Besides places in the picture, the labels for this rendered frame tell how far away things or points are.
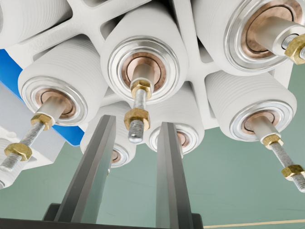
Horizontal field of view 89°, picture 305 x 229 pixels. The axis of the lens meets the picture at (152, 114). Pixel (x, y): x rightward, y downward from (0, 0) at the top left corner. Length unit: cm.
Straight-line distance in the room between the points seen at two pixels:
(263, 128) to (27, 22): 28
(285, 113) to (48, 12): 31
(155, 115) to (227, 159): 63
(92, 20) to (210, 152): 65
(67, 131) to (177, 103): 38
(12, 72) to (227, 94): 45
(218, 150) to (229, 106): 53
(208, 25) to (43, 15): 17
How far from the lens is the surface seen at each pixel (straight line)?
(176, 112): 22
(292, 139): 83
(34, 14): 22
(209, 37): 18
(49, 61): 22
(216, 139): 68
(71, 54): 23
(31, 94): 23
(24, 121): 50
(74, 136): 54
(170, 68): 17
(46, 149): 52
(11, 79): 47
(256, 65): 19
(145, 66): 16
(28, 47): 30
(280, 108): 25
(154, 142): 24
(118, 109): 29
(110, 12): 23
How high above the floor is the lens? 40
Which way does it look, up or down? 48 degrees down
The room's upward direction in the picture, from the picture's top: 178 degrees counter-clockwise
